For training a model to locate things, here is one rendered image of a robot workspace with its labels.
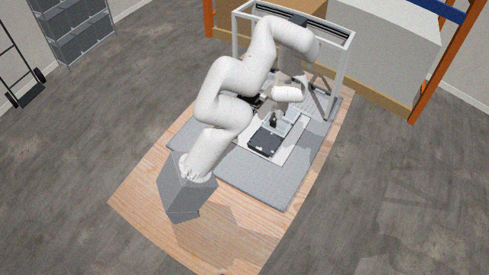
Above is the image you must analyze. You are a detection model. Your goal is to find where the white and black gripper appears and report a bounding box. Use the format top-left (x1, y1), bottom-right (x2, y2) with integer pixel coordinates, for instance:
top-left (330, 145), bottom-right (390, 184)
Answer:
top-left (269, 101), bottom-right (289, 128)

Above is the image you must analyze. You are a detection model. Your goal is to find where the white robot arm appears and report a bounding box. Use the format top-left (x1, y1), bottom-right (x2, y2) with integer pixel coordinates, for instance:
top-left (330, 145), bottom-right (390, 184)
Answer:
top-left (179, 15), bottom-right (320, 183)

